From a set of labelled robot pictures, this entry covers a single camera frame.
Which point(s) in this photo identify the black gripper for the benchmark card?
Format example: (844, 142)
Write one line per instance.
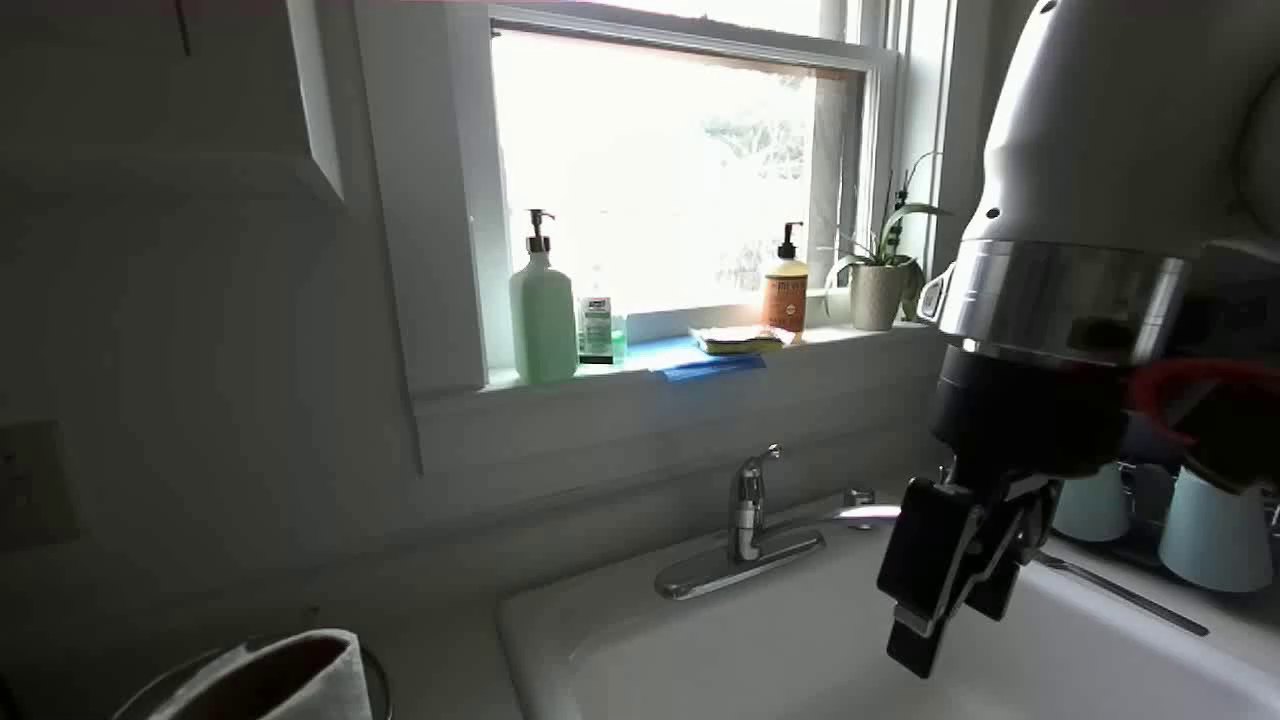
(1024, 406)

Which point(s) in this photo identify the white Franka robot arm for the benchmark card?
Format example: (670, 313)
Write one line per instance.
(1123, 121)

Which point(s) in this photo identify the chrome faucet spout with base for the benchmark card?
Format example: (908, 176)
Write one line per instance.
(743, 566)

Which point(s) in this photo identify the teal plastic cup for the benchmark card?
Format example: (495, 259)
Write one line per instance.
(1095, 507)
(1216, 535)

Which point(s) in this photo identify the chrome sink hole cap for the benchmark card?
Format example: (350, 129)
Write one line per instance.
(855, 498)

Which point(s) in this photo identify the dish drying rack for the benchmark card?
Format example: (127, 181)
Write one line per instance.
(1148, 498)

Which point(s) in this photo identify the white ceramic sink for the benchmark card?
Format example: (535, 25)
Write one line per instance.
(744, 640)

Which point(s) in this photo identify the potted plant in white pot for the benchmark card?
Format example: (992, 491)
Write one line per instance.
(878, 284)

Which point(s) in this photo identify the yellow sponge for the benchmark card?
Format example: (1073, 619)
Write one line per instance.
(743, 343)

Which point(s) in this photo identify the amber soap pump bottle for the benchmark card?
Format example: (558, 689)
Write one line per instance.
(785, 295)

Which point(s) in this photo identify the small green jar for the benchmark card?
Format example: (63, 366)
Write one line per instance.
(596, 330)

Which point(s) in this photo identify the green soap pump bottle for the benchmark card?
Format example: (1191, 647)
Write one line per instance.
(542, 321)

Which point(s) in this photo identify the white window frame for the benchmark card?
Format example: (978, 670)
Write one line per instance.
(454, 203)

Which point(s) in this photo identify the white wall cabinet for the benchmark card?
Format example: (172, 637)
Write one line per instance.
(161, 94)

